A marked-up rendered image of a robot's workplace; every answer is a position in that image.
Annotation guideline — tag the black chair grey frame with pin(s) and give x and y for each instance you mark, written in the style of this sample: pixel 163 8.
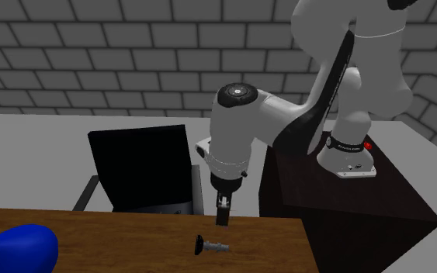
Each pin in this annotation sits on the black chair grey frame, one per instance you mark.
pixel 142 170

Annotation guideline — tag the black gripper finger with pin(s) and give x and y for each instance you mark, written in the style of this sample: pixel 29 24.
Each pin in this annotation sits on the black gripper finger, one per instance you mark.
pixel 222 215

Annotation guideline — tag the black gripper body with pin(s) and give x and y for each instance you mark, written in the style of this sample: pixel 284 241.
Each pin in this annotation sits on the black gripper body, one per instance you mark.
pixel 225 184

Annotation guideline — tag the blue rounded object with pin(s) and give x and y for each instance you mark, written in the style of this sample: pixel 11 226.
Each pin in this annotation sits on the blue rounded object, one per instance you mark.
pixel 17 249

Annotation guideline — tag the dark robot stand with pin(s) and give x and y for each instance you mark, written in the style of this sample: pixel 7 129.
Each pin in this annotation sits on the dark robot stand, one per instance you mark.
pixel 339 219

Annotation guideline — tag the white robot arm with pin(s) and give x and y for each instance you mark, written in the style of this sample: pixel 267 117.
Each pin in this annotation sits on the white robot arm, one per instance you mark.
pixel 233 124

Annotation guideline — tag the grey bolt-shaped object black cap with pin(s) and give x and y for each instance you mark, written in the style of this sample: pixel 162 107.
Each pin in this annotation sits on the grey bolt-shaped object black cap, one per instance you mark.
pixel 213 247

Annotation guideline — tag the brown wooden table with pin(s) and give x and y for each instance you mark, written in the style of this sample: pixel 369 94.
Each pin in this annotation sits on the brown wooden table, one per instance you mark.
pixel 127 242

